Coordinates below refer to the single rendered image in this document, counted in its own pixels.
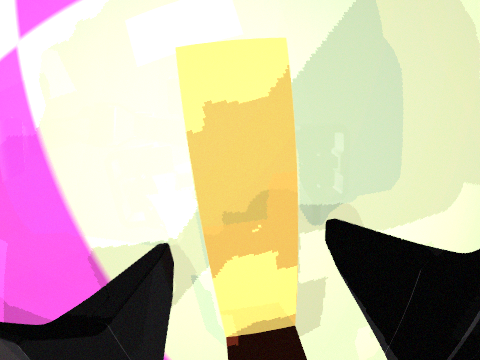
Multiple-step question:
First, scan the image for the yellow bar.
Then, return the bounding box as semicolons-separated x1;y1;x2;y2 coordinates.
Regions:
176;37;308;360

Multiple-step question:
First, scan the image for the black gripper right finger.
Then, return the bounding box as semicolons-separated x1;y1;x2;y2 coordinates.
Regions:
325;219;480;360

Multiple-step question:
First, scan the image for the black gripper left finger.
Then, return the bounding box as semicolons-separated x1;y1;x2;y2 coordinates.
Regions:
0;243;175;360

